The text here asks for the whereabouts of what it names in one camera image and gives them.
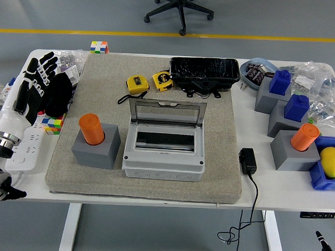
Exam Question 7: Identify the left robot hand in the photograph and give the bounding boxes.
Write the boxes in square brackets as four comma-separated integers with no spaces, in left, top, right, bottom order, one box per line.
[0,49,60,143]

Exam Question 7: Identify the orange cylinder battery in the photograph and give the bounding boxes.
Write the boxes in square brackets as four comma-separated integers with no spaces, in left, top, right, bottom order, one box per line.
[77,113,106,147]
[290,122,321,153]

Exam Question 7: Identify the smoky transparent box lid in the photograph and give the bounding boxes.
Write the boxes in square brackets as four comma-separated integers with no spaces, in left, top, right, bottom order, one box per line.
[127,98,207,129]

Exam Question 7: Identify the grey plastic junction box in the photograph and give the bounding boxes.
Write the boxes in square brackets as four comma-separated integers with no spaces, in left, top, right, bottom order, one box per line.
[121,121,208,183]

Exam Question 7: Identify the black table control panel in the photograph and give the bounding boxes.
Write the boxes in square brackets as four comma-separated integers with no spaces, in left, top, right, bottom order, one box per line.
[300,211,335,220]

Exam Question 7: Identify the white power strip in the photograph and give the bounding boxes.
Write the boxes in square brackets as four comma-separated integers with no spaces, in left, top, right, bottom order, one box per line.
[4,121,46,173]

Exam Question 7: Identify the colourful puzzle cube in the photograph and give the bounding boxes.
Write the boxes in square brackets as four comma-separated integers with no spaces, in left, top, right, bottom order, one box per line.
[41,113,67,137]

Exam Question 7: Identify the black cloth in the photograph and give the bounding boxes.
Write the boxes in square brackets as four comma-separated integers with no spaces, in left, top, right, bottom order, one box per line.
[43,71,74,119]

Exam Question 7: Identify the white table leg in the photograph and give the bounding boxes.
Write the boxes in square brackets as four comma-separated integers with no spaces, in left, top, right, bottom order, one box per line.
[262,210,288,251]
[58,202,83,251]

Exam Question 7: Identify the blue storage bin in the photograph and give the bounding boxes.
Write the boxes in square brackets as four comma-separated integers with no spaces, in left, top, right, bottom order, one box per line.
[308,134,335,191]

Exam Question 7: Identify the clear bag of small parts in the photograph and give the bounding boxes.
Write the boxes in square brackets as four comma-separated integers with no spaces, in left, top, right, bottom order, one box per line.
[51,48,89,87]

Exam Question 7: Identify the yellow lemon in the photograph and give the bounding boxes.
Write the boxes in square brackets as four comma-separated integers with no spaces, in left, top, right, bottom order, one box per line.
[319,146,335,179]

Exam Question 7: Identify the grey-brown mat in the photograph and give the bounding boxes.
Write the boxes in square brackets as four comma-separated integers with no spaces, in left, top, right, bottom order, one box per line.
[44,51,248,205]

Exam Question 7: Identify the grey holder block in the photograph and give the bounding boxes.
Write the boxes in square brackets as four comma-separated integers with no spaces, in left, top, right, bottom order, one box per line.
[267,99,311,140]
[70,122,123,170]
[254,76,293,115]
[269,129,322,173]

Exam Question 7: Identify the puzzle cube with white face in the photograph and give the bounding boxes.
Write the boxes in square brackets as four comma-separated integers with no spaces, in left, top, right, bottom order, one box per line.
[89,41,110,55]

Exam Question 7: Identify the black power adapter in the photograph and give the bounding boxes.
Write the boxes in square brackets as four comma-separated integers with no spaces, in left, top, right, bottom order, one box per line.
[237,147,258,176]

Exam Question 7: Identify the blue block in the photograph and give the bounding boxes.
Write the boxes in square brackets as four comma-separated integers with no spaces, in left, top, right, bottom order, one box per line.
[268,69,292,97]
[283,93,311,123]

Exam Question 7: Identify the yellow tape measure 5m print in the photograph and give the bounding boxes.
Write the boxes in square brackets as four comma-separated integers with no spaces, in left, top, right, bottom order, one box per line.
[152,70,175,91]

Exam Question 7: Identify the clear bags of components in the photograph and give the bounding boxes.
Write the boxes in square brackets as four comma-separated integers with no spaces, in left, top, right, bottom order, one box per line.
[277,59,335,130]

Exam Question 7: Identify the light blue dish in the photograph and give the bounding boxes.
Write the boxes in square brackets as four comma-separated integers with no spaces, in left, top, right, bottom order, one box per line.
[238,57,281,91]

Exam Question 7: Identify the dark purple component pack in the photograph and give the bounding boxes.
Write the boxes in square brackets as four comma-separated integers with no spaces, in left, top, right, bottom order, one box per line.
[246,63,267,84]

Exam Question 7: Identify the black plastic tray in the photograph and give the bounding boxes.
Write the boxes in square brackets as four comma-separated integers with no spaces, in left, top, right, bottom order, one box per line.
[168,56,242,101]

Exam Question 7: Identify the black office chair base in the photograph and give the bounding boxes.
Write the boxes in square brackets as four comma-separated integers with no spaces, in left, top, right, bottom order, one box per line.
[143,0,215,38]

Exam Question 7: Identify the black adapter cord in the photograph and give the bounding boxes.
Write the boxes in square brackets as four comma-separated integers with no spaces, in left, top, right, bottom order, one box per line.
[216,172,268,251]

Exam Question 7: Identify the yellow tape measure with strap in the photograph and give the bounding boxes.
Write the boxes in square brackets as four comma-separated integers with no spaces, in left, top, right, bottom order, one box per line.
[117,74,151,106]

